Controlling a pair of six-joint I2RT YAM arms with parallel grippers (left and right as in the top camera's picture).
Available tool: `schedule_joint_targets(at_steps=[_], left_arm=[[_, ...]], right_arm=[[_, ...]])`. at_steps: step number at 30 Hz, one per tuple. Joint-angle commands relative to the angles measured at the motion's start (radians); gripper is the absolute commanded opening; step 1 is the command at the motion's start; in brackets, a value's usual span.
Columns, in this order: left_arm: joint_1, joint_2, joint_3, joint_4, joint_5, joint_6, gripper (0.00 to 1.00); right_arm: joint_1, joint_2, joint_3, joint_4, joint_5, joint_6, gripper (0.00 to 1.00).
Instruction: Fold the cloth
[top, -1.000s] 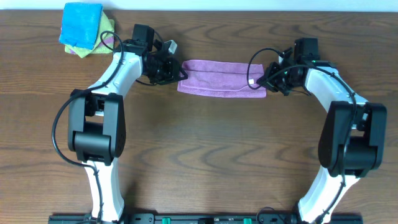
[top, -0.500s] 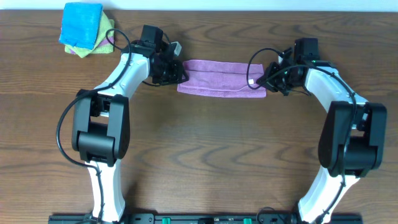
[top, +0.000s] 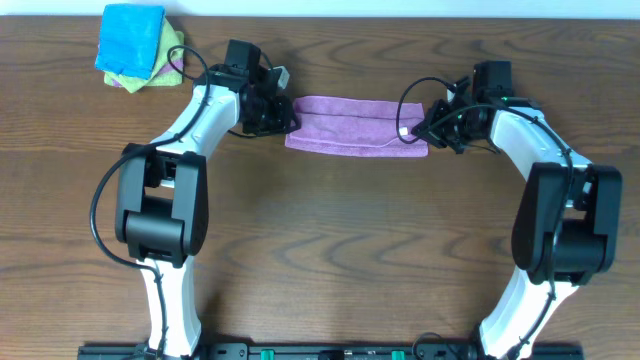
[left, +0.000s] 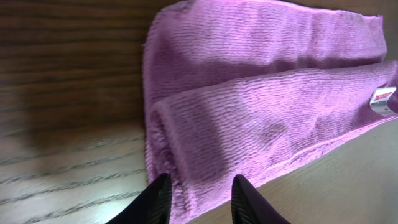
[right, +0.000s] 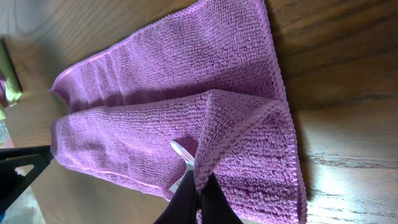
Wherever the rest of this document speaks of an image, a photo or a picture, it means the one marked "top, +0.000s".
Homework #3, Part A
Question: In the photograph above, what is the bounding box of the blue folded cloth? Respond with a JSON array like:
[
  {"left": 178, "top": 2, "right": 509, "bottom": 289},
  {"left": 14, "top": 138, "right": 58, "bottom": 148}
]
[{"left": 95, "top": 3, "right": 165, "bottom": 80}]

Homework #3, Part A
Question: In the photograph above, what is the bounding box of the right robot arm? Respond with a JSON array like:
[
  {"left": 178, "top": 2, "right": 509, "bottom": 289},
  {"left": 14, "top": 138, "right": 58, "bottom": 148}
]
[{"left": 396, "top": 61, "right": 623, "bottom": 359}]

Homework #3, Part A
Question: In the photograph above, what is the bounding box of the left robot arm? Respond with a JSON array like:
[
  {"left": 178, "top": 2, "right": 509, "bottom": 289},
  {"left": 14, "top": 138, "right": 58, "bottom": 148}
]
[{"left": 115, "top": 40, "right": 301, "bottom": 359}]

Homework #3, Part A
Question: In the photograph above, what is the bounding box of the green folded cloth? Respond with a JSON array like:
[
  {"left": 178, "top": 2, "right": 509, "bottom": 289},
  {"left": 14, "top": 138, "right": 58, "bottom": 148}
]
[{"left": 103, "top": 19, "right": 184, "bottom": 93}]

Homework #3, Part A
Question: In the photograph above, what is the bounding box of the purple microfiber cloth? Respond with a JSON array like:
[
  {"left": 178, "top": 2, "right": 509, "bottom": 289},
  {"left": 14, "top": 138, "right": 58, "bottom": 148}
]
[{"left": 285, "top": 96, "right": 429, "bottom": 158}]

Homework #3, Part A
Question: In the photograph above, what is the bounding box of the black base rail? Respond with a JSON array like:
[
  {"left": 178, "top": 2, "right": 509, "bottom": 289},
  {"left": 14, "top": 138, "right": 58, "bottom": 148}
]
[{"left": 77, "top": 342, "right": 585, "bottom": 360}]

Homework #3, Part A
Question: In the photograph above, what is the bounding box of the purple folded cloth in stack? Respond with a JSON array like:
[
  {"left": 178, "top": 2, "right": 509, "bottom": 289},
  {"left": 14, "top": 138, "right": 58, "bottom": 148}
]
[{"left": 110, "top": 58, "right": 185, "bottom": 89}]

